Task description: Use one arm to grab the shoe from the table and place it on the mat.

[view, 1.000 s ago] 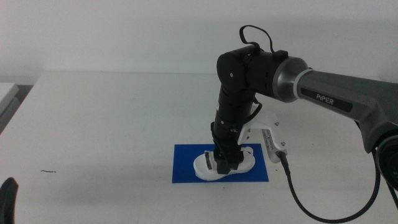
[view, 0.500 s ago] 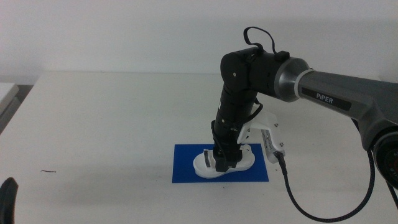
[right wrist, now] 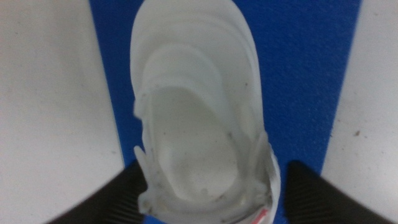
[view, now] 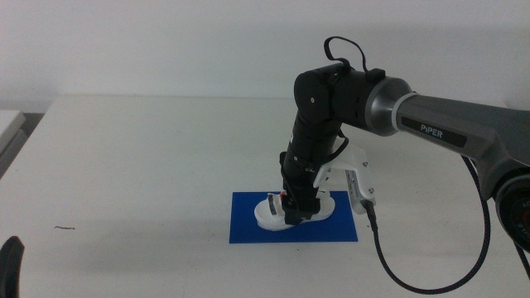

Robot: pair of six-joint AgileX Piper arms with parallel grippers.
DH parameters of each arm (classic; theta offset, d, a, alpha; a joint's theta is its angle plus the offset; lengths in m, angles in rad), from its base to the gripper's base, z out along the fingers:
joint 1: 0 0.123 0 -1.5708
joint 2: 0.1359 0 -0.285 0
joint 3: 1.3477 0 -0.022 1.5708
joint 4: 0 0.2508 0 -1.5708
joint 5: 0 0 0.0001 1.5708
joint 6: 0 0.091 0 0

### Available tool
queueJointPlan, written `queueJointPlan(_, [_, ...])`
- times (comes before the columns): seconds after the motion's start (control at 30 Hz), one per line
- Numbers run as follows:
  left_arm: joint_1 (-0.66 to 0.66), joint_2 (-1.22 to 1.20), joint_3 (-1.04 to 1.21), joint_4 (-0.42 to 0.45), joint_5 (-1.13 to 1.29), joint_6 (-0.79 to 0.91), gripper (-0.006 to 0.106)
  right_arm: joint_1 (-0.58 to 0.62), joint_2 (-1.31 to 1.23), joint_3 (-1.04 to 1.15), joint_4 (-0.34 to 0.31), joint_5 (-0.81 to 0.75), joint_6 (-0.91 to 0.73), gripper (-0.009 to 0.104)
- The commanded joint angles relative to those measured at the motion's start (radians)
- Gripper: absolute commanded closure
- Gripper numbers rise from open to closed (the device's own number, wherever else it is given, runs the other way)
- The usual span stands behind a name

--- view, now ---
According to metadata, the white wrist camera with mount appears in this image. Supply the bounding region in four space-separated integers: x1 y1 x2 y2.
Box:
312 142 378 216

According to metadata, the blue rectangular mat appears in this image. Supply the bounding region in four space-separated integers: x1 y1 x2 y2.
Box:
229 190 359 244

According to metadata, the black braided camera cable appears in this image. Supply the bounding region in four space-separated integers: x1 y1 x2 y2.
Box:
360 155 493 296

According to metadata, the white shoe with black strap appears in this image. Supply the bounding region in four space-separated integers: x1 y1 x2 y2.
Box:
253 190 335 232

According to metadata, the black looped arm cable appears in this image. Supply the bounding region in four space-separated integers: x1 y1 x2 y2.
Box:
323 36 387 83

